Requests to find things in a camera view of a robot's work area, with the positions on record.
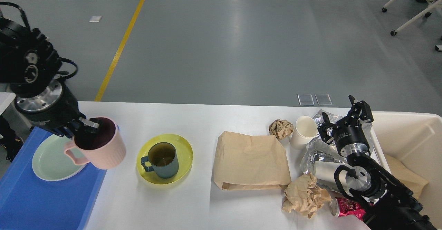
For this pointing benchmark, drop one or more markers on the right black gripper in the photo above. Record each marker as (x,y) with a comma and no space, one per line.
(348,138)

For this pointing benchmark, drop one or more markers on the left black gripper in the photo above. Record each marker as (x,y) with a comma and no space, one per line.
(56,110)

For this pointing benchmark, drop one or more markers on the pink mug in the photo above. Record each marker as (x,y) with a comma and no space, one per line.
(104,149)

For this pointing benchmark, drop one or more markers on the teal mug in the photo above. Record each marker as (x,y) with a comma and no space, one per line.
(162,159)

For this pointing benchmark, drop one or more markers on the yellow plate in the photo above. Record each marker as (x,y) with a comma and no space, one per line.
(184,153)

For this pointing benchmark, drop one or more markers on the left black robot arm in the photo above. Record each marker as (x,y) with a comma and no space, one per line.
(36,74)

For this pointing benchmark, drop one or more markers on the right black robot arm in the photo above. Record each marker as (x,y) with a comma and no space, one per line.
(388,203)

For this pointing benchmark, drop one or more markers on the right clear floor plate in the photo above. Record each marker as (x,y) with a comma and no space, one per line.
(323,99)

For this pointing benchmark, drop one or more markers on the clear floor plate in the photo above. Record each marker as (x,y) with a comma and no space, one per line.
(306,99)
(323,99)

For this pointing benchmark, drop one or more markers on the silver foil bag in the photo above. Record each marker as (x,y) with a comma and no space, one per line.
(317,150)

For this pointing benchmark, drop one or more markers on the light green plate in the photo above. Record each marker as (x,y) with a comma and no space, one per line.
(49,162)

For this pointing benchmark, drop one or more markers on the left clear floor plate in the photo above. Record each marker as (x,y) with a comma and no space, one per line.
(306,99)

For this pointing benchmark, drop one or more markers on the lying white paper cup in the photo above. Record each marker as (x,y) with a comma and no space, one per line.
(325,170)

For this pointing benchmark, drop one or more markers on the small crumpled brown paper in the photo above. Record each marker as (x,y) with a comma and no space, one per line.
(281,128)

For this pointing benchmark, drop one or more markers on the person in dark clothes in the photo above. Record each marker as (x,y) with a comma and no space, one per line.
(9,140)

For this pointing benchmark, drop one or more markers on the white side table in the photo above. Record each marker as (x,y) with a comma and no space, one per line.
(8,104)

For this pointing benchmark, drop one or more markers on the beige plastic bin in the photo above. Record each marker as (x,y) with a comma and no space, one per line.
(415,139)

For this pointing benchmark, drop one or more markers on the crushed red can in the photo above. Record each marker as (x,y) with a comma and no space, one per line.
(341,207)

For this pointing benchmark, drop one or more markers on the large crumpled brown paper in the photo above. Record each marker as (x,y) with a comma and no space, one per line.
(304,196)

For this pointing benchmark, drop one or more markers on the blue plastic tray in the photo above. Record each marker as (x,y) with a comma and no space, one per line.
(30,203)

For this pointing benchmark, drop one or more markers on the brown paper in bin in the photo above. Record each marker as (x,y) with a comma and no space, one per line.
(410,179)

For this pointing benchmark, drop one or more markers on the flat brown paper bag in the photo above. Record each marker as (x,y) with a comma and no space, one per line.
(244,162)

